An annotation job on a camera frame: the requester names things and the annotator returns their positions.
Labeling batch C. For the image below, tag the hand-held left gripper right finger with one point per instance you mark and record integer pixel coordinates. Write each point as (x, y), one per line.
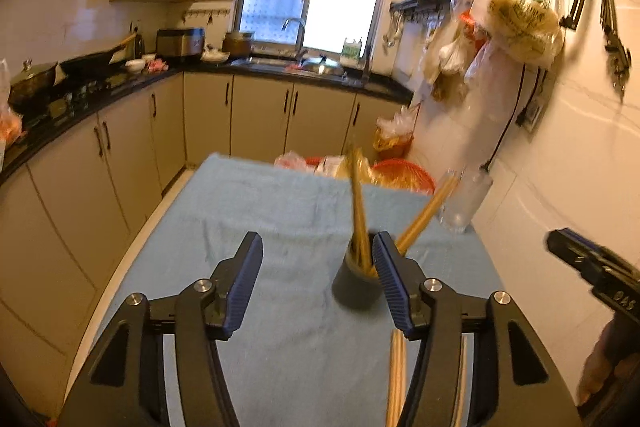
(392, 292)

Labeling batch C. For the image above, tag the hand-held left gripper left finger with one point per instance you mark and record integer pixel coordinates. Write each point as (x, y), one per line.
(245, 287)

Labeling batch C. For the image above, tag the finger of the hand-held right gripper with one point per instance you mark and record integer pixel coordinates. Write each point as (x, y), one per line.
(582, 239)
(572, 254)

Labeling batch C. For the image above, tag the dark grey utensil holder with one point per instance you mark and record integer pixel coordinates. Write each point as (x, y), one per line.
(355, 289)

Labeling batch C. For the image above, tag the group of bamboo chopsticks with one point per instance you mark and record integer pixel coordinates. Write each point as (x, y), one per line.
(359, 227)

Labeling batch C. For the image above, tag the person's right hand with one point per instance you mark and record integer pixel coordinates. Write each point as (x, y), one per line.
(600, 372)

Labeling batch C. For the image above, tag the blue towel cloth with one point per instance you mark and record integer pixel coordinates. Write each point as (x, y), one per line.
(300, 217)

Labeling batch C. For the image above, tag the clear glass mug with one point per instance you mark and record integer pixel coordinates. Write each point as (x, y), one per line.
(465, 207)

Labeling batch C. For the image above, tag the red plastic basket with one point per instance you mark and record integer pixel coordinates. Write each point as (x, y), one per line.
(407, 172)

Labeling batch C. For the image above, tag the white plastic bag red print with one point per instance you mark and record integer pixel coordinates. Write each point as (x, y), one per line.
(297, 162)

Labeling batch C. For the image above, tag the beige base cabinets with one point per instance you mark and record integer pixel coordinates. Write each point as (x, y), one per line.
(260, 117)

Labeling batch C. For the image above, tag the black stone countertop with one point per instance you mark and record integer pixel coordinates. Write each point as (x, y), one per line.
(385, 93)

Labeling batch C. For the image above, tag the clear hanging plastic bag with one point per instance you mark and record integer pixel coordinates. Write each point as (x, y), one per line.
(452, 52)
(482, 62)

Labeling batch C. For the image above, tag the plastic bag brown contents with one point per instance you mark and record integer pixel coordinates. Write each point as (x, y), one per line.
(447, 84)

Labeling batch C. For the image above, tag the hanging plastic bags with food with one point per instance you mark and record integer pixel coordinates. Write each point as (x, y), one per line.
(525, 22)

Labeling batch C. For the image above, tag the steel pot lid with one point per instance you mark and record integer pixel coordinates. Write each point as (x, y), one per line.
(322, 68)

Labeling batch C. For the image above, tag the plate with food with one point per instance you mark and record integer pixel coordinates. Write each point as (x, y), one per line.
(215, 55)

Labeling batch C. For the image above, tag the pink cloth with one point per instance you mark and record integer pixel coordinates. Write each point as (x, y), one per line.
(158, 65)

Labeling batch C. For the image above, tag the dark cooking pot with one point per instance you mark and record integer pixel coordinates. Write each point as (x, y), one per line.
(237, 44)

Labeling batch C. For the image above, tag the green dish soap bottle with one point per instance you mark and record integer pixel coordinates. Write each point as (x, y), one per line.
(351, 51)

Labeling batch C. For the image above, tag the white bowl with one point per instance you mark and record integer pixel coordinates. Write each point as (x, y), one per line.
(135, 65)

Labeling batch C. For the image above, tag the black gas stove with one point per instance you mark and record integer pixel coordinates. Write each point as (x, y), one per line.
(80, 99)

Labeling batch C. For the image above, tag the silver toaster oven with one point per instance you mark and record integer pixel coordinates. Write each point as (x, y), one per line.
(180, 43)

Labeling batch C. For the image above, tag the chrome sink faucet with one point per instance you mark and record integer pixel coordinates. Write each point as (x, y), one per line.
(303, 39)

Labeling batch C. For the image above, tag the hanging steel ladle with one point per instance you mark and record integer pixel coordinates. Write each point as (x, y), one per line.
(395, 32)

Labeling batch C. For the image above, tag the dark kettle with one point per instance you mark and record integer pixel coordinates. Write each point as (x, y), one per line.
(138, 46)

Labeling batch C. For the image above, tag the plastic bags on counter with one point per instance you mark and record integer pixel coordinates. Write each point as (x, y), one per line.
(7, 122)

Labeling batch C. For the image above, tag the lidded cooking pot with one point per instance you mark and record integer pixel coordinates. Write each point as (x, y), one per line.
(32, 79)

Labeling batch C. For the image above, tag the wall power outlet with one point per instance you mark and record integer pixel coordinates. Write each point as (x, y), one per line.
(531, 114)

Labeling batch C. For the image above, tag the utensil hook rail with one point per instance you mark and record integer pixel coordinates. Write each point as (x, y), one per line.
(207, 13)

